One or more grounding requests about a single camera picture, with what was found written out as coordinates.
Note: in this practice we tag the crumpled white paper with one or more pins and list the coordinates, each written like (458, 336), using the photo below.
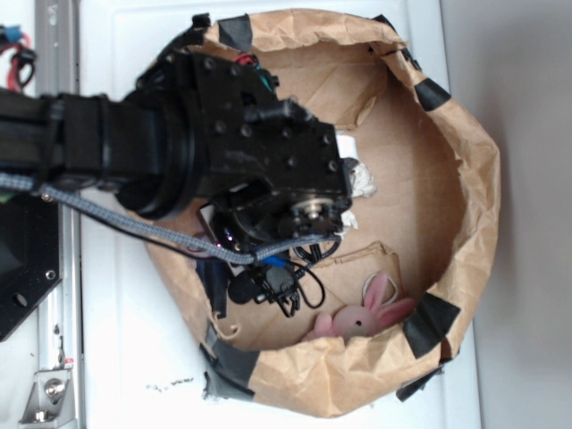
(362, 186)

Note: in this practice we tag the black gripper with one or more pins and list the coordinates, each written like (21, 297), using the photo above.
(270, 165)

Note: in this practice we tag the brown paper bag bin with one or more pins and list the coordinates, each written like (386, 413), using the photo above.
(432, 224)

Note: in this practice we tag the aluminium rail frame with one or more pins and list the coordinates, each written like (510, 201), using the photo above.
(60, 313)

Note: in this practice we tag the silver corner bracket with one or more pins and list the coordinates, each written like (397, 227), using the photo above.
(51, 402)

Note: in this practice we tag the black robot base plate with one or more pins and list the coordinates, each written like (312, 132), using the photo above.
(30, 258)

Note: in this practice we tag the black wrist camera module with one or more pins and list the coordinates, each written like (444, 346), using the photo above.
(275, 279)

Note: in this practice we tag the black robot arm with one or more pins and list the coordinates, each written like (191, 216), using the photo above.
(195, 126)

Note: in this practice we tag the pink bunny toy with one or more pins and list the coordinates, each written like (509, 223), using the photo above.
(382, 307)

